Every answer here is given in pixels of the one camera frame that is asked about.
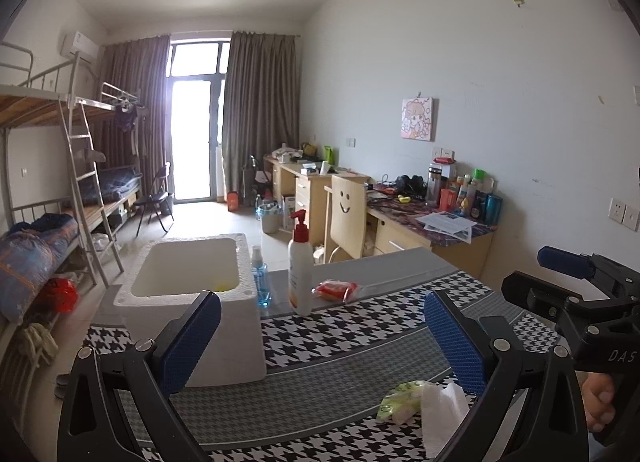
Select light green wrapper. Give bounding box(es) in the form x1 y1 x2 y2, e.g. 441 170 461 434
376 380 436 424

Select brown curtain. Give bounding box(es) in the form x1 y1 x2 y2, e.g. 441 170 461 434
92 36 172 203
221 30 301 199

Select printed paper sheet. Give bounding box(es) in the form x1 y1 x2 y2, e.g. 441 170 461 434
415 211 479 245

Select houndstooth tablecloth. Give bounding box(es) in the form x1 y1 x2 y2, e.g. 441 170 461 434
82 269 581 462

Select white double wall socket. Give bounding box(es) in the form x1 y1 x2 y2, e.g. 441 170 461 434
609 198 640 232

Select beige rope bundle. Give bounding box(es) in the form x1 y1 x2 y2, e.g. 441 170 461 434
20 323 59 368

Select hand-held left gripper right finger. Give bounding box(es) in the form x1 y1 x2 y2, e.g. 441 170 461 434
422 289 591 462

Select row of toiletry bottles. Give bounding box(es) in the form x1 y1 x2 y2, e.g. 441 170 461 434
426 166 504 224

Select hanging dark clothes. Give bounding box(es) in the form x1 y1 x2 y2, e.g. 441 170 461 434
114 102 146 155

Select red plastic bag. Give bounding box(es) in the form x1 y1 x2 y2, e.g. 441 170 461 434
37 278 80 314

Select glass balcony door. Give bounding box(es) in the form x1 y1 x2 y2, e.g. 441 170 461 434
165 42 231 203

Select blue plaid bedding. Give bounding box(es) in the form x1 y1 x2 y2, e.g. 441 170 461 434
77 167 143 205

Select white lotion pump bottle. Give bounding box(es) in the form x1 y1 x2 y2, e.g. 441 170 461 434
287 209 315 317

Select small metal bunk bed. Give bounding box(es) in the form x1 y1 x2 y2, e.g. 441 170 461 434
67 82 151 237

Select red packet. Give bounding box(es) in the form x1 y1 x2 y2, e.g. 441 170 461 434
311 279 360 302

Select person's right hand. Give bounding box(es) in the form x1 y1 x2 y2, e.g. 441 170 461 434
579 373 617 434

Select wooden smiley chair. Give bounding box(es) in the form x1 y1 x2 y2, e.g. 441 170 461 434
322 174 370 263

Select grey bucket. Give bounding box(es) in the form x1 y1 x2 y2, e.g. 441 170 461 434
257 202 282 235

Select large metal bunk bed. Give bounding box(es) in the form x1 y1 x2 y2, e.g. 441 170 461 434
0 42 125 413

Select bare wooden desk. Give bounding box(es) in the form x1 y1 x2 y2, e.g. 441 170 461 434
262 154 371 245

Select blue spray bottle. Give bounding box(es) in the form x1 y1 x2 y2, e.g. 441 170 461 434
249 244 273 309

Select white air conditioner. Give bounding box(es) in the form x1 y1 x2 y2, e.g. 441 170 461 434
60 30 100 63

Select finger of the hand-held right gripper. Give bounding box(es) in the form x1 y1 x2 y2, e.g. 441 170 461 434
537 245 614 293
501 270 577 326

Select white tissue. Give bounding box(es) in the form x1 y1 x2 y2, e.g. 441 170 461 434
419 382 471 461

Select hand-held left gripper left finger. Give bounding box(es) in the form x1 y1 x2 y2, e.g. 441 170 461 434
56 290 224 462

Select pink wall poster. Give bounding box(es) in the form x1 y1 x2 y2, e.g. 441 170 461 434
400 96 434 141

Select black headphones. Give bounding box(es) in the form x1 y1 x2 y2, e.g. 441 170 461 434
396 174 426 197

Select bundled blue orange quilt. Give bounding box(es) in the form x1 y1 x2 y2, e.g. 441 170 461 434
0 212 80 325

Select black folding chair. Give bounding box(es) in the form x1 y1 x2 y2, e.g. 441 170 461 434
132 162 175 238

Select wooden desk with patterned cover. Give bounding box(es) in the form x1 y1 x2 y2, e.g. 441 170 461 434
365 182 499 281

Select white foam box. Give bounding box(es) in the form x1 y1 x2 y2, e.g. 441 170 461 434
112 233 269 388

